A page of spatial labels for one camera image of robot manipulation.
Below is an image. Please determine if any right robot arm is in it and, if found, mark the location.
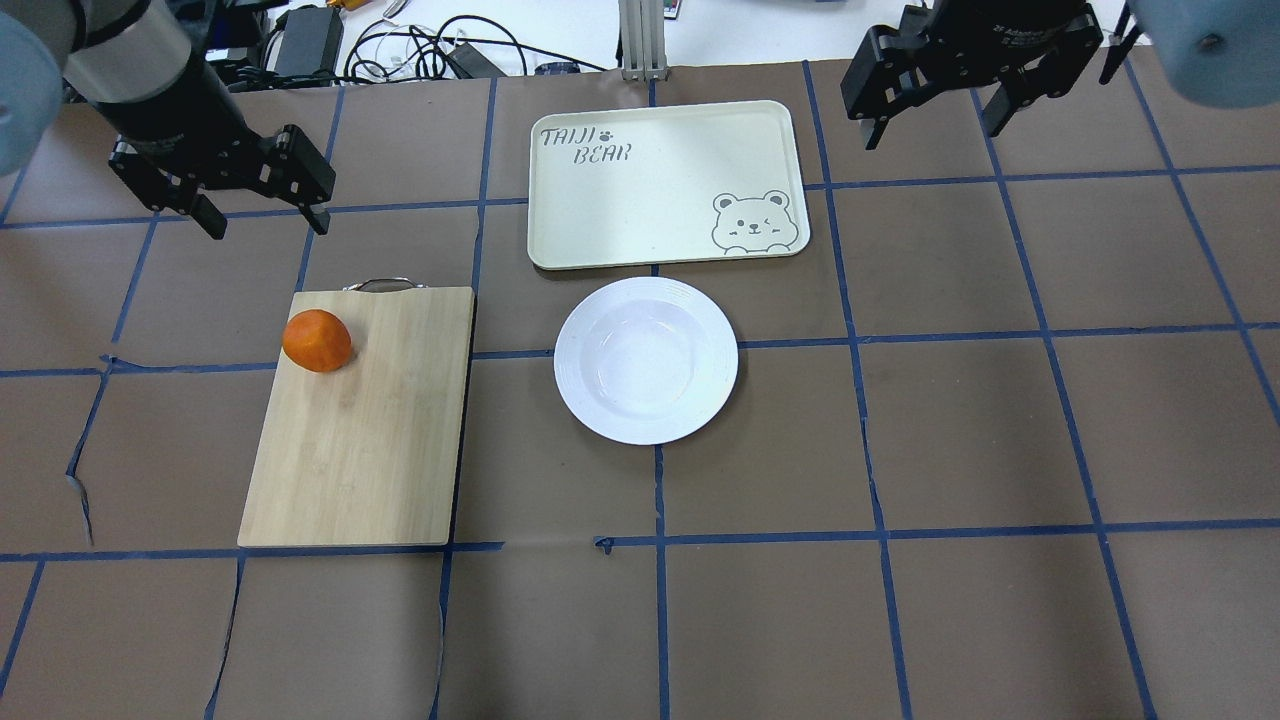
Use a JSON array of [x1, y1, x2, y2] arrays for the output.
[[840, 1, 1279, 150]]

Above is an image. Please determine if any aluminium frame post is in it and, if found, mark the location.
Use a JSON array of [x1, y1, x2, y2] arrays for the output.
[[618, 0, 669, 81]]

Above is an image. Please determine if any wooden cutting board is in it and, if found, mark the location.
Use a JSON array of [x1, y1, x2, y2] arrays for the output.
[[238, 286, 476, 548]]

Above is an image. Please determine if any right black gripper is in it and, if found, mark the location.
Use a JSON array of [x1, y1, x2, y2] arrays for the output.
[[840, 1, 1102, 151]]

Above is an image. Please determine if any white round plate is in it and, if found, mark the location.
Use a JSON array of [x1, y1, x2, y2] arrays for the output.
[[552, 275, 739, 445]]

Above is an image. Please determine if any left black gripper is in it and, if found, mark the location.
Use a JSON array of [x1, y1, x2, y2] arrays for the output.
[[108, 126, 337, 240]]

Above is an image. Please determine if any orange fruit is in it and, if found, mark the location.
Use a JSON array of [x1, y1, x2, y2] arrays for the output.
[[282, 309, 355, 373]]

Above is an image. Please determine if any cream bear tray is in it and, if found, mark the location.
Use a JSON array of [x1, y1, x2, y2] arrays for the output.
[[527, 100, 812, 272]]

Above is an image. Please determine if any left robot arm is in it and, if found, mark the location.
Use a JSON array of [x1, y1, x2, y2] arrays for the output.
[[1, 1, 335, 240]]

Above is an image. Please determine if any black power adapter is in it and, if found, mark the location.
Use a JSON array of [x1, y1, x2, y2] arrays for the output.
[[270, 5, 343, 87]]

